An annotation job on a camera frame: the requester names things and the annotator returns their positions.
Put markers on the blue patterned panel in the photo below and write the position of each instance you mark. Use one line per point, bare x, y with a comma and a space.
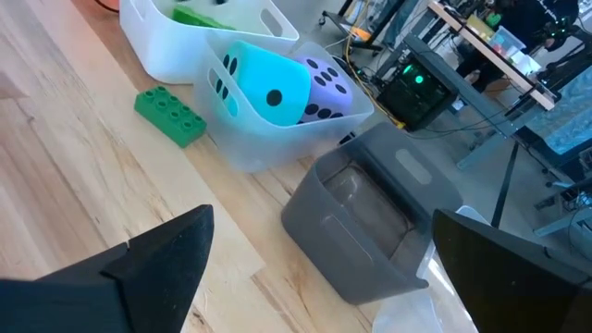
569, 115

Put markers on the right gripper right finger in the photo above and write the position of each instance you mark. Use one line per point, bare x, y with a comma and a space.
518, 287

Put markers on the wooden desk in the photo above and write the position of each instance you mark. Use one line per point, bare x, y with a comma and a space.
490, 56

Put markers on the teal foam die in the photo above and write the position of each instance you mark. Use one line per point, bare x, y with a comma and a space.
259, 74

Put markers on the black computer tower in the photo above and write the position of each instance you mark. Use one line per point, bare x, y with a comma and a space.
411, 99

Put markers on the grey plastic bin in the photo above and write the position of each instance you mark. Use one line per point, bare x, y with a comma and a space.
333, 259

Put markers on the dark green toy brick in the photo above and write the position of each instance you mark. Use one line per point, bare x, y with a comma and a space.
171, 120

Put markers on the purple foam die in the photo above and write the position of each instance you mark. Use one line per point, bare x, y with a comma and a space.
330, 99

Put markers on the person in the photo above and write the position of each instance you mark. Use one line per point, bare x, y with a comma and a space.
532, 23

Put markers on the white plastic bin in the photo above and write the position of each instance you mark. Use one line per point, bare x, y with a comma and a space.
162, 51

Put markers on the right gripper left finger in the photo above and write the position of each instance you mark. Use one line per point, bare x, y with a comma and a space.
139, 287

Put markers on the long green toy brick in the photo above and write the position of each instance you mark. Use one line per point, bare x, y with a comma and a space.
194, 18

